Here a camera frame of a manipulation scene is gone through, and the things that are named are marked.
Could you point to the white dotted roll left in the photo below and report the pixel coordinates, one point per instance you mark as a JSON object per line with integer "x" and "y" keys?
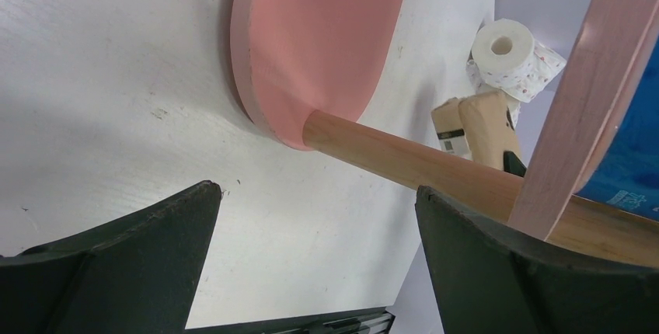
{"x": 506, "y": 56}

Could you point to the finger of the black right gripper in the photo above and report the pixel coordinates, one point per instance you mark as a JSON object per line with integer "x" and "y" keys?
{"x": 513, "y": 164}

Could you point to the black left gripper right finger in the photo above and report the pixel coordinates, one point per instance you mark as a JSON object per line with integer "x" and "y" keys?
{"x": 489, "y": 278}

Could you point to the blue roll sideways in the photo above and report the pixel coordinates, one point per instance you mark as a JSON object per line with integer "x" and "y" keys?
{"x": 627, "y": 177}

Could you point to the pink three-tier shelf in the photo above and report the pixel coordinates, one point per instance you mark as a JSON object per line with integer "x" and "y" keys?
{"x": 305, "y": 71}

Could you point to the brown roll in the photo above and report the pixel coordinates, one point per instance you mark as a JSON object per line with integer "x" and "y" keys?
{"x": 478, "y": 128}

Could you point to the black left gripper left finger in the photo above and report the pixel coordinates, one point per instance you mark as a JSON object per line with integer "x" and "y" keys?
{"x": 136, "y": 274}

